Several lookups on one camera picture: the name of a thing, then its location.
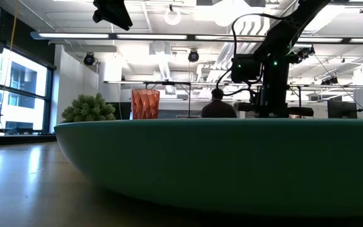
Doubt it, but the yellow hanging cable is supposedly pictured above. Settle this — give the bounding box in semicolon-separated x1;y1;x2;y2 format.
6;0;20;83

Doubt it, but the red faceted plastic cup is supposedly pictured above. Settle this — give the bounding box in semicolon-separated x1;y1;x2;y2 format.
130;88;161;120

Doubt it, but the teal round plate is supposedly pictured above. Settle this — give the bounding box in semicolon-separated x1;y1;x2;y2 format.
54;118;363;219

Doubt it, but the person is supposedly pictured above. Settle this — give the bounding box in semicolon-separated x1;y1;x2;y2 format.
201;88;238;119

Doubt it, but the black metal frame stand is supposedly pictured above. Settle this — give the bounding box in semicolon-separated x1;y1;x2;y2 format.
143;81;192;120
290;83;303;110

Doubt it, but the large glass window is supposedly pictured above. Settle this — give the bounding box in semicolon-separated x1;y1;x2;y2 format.
0;47;55;136

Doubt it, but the white ring lamp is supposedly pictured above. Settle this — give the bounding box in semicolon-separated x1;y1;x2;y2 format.
164;4;183;26

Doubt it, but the black ceiling camera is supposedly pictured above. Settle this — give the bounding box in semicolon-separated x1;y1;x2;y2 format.
293;46;316;64
83;52;96;66
187;49;200;63

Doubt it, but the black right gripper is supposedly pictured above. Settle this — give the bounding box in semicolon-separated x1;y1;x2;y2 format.
233;102;315;119

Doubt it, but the green artificial plant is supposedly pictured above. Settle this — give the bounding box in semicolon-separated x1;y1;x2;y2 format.
60;93;117;123

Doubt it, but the black overhead light rail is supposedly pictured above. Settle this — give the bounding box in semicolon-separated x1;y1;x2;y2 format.
30;31;363;45

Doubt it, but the black computer monitor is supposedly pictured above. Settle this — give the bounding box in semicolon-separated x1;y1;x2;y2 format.
105;102;132;120
327;100;358;120

